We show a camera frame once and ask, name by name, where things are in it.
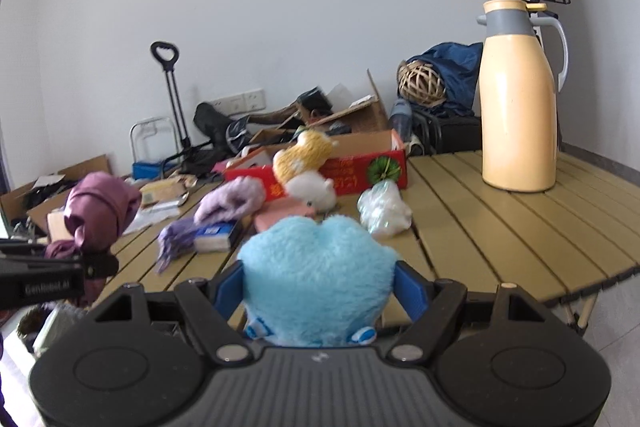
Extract white wall sockets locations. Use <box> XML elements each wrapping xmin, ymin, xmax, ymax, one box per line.
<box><xmin>209</xmin><ymin>89</ymin><xmax>266</xmax><ymax>116</ymax></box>

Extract pink pad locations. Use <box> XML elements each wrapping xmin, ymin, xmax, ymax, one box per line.
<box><xmin>253</xmin><ymin>200</ymin><xmax>317</xmax><ymax>233</ymax></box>

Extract black hand trolley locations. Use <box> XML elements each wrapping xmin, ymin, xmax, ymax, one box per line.
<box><xmin>150</xmin><ymin>41</ymin><xmax>195</xmax><ymax>160</ymax></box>

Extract red cardboard box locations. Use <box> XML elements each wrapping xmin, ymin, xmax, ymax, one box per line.
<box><xmin>223</xmin><ymin>129</ymin><xmax>409</xmax><ymax>203</ymax></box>

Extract tan folding table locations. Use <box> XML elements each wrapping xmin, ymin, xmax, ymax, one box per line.
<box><xmin>95</xmin><ymin>149</ymin><xmax>640</xmax><ymax>338</ymax></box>

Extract blue box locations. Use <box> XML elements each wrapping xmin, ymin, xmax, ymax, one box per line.
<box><xmin>132</xmin><ymin>160</ymin><xmax>166</xmax><ymax>180</ymax></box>

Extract rattan ball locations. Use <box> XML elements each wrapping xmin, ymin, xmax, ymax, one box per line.
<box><xmin>397</xmin><ymin>60</ymin><xmax>447</xmax><ymax>104</ymax></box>

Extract lilac plush toy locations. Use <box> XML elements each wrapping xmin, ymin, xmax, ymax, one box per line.
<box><xmin>193</xmin><ymin>176</ymin><xmax>267</xmax><ymax>226</ymax></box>

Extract purple satin cloth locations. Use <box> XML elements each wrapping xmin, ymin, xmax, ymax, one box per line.
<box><xmin>45</xmin><ymin>172</ymin><xmax>144</xmax><ymax>308</ymax></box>

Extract yellow plush toy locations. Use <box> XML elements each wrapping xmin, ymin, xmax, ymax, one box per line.
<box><xmin>272</xmin><ymin>130</ymin><xmax>341</xmax><ymax>212</ymax></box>

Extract open brown cardboard box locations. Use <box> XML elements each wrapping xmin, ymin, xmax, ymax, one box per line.
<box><xmin>297</xmin><ymin>68</ymin><xmax>392</xmax><ymax>136</ymax></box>

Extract large plain cardboard box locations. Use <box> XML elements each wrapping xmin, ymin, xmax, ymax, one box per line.
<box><xmin>27</xmin><ymin>197</ymin><xmax>77</xmax><ymax>241</ymax></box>

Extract white tissue pack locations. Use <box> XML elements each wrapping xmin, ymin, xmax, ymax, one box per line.
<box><xmin>192</xmin><ymin>221</ymin><xmax>242</xmax><ymax>254</ymax></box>

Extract grey blue bottle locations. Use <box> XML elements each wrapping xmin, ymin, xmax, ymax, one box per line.
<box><xmin>388</xmin><ymin>99</ymin><xmax>414</xmax><ymax>143</ymax></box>

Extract black suitcase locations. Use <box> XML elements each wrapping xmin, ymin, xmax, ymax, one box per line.
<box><xmin>414</xmin><ymin>114</ymin><xmax>484</xmax><ymax>156</ymax></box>

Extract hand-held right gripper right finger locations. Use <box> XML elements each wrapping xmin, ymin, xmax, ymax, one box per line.
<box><xmin>385</xmin><ymin>259</ymin><xmax>548</xmax><ymax>364</ymax></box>

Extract cream thermos jug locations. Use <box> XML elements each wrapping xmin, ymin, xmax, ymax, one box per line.
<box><xmin>475</xmin><ymin>0</ymin><xmax>570</xmax><ymax>193</ymax></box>

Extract clear plastic bag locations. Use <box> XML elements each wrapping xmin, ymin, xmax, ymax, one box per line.
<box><xmin>357</xmin><ymin>179</ymin><xmax>414</xmax><ymax>237</ymax></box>

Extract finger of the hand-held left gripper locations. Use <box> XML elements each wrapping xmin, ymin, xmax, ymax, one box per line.
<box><xmin>0</xmin><ymin>241</ymin><xmax>50</xmax><ymax>258</ymax></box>
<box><xmin>0</xmin><ymin>253</ymin><xmax>120</xmax><ymax>280</ymax></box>

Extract cardboard box with clothes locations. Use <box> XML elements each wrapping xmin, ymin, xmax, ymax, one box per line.
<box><xmin>0</xmin><ymin>154</ymin><xmax>112</xmax><ymax>240</ymax></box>

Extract light blue plush toy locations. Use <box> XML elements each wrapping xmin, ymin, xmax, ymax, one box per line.
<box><xmin>237</xmin><ymin>215</ymin><xmax>399</xmax><ymax>348</ymax></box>

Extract white metal frame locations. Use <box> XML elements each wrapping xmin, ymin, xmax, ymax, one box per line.
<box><xmin>129</xmin><ymin>116</ymin><xmax>174</xmax><ymax>168</ymax></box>

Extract small tan carton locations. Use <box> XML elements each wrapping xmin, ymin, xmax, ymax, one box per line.
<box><xmin>139</xmin><ymin>178</ymin><xmax>187</xmax><ymax>208</ymax></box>

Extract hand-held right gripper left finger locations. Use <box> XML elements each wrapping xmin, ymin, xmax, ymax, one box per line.
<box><xmin>92</xmin><ymin>261</ymin><xmax>253</xmax><ymax>365</ymax></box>

